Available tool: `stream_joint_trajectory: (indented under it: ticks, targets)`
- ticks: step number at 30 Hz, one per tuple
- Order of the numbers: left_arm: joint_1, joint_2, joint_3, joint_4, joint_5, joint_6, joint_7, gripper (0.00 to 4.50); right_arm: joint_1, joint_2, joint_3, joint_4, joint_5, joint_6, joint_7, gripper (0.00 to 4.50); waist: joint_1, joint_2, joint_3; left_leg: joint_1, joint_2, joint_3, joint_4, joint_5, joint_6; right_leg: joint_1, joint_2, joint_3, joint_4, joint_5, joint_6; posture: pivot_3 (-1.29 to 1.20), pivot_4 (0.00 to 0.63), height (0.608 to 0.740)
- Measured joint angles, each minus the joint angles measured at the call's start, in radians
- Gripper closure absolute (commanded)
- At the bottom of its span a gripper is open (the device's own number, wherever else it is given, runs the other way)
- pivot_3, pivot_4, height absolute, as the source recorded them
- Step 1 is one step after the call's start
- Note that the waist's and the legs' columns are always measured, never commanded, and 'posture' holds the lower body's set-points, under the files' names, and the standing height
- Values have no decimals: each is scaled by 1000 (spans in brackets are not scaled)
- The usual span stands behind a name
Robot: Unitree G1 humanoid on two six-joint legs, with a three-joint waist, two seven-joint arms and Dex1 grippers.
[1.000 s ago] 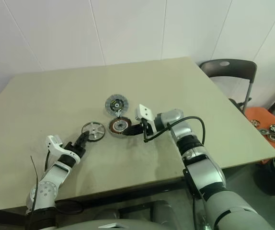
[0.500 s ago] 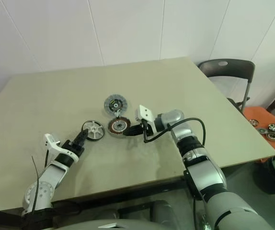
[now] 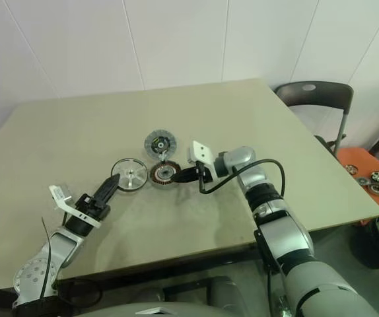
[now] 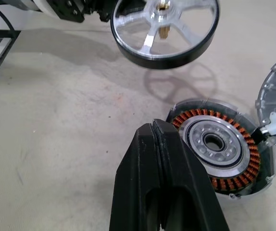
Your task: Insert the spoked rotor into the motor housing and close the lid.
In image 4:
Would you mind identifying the grey round disc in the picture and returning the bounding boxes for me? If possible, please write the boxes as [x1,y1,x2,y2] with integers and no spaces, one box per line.
[254,53,276,148]

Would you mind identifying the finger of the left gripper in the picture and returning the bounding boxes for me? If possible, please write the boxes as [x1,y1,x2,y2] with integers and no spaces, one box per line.
[99,8,113,23]

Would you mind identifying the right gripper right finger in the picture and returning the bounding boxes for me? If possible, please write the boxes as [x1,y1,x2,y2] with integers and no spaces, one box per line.
[152,118,230,231]

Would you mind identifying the black-rimmed silver motor rotor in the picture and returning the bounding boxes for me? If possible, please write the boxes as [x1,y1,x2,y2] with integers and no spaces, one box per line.
[110,0,222,71]

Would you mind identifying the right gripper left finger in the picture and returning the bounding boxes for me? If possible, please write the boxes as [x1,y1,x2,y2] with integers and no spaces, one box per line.
[109,123,163,231]

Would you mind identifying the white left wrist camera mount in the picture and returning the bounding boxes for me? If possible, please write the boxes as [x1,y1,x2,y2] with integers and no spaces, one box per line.
[20,0,57,14]

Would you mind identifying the motor stator base copper windings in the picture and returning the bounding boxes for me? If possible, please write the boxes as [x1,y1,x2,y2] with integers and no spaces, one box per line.
[164,98,276,202]

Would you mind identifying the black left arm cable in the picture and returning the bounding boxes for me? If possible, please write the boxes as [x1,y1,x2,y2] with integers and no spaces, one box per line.
[0,0,17,40]

